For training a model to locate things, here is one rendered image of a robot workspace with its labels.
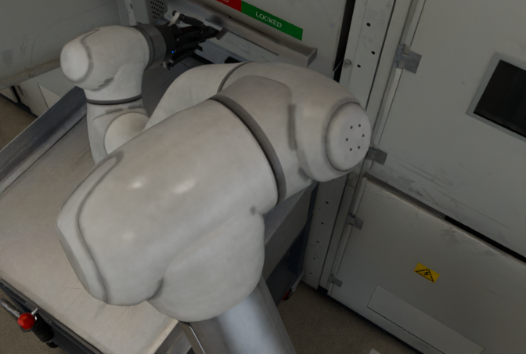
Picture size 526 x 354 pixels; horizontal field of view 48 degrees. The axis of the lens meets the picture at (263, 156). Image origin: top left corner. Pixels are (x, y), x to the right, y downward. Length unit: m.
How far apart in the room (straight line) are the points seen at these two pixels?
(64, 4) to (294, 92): 1.05
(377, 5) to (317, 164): 0.58
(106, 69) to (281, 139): 0.55
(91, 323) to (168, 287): 0.70
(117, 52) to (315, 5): 0.42
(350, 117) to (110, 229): 0.24
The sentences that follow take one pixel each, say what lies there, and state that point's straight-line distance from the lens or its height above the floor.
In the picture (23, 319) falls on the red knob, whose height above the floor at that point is 0.83.
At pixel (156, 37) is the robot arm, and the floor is 1.18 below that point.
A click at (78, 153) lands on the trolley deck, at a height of 0.85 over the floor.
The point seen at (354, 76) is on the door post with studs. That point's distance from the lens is 1.23.
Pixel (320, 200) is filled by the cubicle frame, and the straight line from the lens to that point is 1.64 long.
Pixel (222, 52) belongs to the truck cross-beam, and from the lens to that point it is 1.49.
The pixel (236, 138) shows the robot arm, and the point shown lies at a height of 1.54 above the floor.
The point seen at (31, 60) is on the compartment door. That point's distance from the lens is 1.63.
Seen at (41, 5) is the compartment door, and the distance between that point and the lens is 1.54.
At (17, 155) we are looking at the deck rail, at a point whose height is 0.87.
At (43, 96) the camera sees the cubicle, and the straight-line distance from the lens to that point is 2.39.
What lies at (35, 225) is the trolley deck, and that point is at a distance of 1.36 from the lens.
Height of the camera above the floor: 1.98
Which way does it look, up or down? 55 degrees down
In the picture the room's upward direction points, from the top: 3 degrees clockwise
